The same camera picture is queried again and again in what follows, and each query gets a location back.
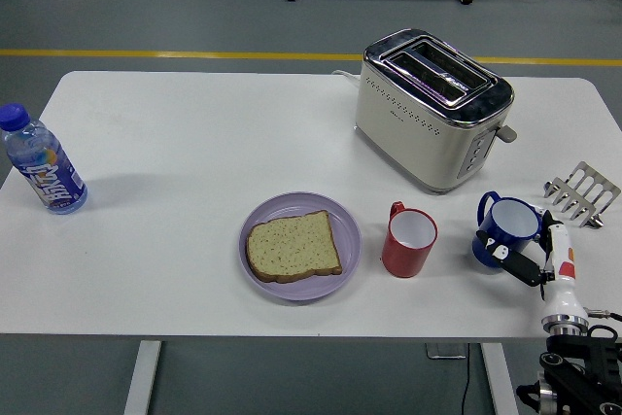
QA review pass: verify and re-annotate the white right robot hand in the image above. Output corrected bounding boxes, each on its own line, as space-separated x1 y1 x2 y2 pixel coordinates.
475 209 587 322

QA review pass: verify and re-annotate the blue enamel cup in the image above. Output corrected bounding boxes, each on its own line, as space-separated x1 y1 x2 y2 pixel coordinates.
471 190 544 269

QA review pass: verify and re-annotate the red enamel cup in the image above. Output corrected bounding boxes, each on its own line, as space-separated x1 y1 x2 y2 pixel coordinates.
381 200 439 279

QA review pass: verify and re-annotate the slice of bread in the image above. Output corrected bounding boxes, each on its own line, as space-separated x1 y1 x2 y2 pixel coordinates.
245 210 344 284

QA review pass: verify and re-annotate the steel toast rack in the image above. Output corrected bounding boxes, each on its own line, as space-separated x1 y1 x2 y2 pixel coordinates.
542 160 622 229

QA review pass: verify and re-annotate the cream and chrome toaster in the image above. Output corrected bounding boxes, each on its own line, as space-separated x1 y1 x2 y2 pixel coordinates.
354 28 518 194

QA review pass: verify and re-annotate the purple round plate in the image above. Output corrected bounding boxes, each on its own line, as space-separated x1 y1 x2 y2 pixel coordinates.
238 191 363 303

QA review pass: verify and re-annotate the blue-capped water bottle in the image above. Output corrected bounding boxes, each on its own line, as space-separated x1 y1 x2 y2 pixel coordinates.
0 102 89 216

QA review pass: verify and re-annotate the black cable under table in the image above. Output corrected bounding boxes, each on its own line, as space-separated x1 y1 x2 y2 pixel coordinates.
460 342 473 415

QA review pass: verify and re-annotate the grey bracket under table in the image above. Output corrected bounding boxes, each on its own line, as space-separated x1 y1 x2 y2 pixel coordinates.
426 342 467 361

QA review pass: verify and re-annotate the white toaster cord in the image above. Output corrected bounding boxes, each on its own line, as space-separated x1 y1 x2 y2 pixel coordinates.
331 69 362 86

